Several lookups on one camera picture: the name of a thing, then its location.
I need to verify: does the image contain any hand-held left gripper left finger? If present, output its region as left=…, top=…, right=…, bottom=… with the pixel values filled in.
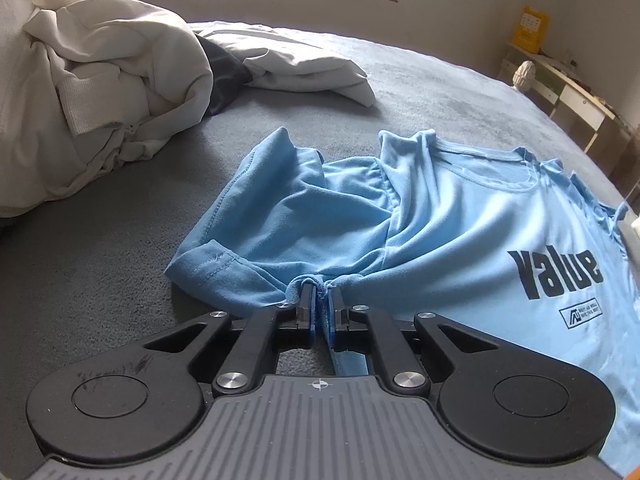
left=142, top=284, right=317, bottom=397

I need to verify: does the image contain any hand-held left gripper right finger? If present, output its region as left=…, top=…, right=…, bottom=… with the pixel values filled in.
left=322, top=289, right=502, bottom=397

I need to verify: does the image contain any light blue t-shirt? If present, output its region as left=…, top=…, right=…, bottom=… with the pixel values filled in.
left=164, top=127, right=640, bottom=478

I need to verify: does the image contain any dark grey garment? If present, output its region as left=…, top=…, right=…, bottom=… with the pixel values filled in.
left=197, top=35, right=253, bottom=117

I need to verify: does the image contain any white garment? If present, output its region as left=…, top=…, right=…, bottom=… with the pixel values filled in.
left=192, top=27, right=376, bottom=108

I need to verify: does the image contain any cream sweatshirt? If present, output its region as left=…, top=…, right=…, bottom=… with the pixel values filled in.
left=0, top=0, right=215, bottom=218

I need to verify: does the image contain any white pineapple-shaped ornament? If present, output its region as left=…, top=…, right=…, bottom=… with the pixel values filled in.
left=513, top=60, right=537, bottom=92

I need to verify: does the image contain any cream wooden desk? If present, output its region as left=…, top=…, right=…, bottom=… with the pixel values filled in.
left=500, top=42, right=640, bottom=196

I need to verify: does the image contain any yellow box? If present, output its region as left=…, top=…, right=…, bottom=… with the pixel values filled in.
left=511, top=6, right=549, bottom=54

